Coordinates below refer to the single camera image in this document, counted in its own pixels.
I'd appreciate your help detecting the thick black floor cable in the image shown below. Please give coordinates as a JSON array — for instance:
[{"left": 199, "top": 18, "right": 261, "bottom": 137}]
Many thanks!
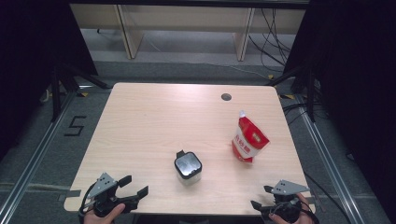
[{"left": 281, "top": 102, "right": 330, "bottom": 125}]

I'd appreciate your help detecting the black metal stand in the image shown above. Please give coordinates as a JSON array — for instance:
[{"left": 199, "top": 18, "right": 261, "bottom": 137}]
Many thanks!
[
  {"left": 49, "top": 62, "right": 111, "bottom": 123},
  {"left": 265, "top": 64, "right": 317, "bottom": 123}
]

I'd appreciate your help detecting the black curtain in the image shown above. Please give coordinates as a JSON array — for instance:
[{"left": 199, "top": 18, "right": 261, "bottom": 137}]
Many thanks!
[
  {"left": 0, "top": 0, "right": 99, "bottom": 160},
  {"left": 284, "top": 0, "right": 396, "bottom": 218}
]

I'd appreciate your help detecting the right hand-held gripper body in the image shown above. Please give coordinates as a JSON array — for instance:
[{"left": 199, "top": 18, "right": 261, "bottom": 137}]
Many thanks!
[{"left": 267, "top": 179, "right": 311, "bottom": 223}]

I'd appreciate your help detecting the clear jar with black lid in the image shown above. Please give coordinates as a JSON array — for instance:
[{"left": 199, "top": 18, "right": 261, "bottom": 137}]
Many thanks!
[{"left": 174, "top": 149, "right": 203, "bottom": 187}]

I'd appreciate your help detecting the light wooden desk frame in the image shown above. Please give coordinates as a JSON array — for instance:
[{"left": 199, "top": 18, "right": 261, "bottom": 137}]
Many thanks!
[{"left": 68, "top": 3, "right": 307, "bottom": 62}]

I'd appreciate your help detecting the person's right hand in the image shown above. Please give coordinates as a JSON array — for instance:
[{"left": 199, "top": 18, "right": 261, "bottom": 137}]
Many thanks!
[{"left": 269, "top": 193, "right": 314, "bottom": 224}]

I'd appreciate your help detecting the aluminium floor rail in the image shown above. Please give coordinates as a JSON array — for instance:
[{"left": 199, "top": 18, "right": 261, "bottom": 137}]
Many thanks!
[
  {"left": 0, "top": 90, "right": 78, "bottom": 224},
  {"left": 295, "top": 94, "right": 361, "bottom": 224}
]

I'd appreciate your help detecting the thin white floor cable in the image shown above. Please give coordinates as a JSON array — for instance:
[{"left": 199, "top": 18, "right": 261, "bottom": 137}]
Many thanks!
[{"left": 144, "top": 34, "right": 272, "bottom": 78}]

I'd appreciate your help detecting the red and white pouch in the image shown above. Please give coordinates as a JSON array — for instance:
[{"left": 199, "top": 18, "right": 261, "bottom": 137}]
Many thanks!
[{"left": 231, "top": 109, "right": 271, "bottom": 164}]

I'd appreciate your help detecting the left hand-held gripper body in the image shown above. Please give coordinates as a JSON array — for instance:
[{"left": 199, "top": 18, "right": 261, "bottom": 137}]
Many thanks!
[{"left": 88, "top": 172, "right": 125, "bottom": 218}]

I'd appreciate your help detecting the person's left hand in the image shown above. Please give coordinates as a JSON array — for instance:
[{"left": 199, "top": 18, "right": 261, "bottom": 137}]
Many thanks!
[{"left": 83, "top": 203, "right": 126, "bottom": 224}]

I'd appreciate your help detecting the bundle of black cables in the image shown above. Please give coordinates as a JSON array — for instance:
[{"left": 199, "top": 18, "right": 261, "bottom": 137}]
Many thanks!
[{"left": 247, "top": 7, "right": 297, "bottom": 73}]

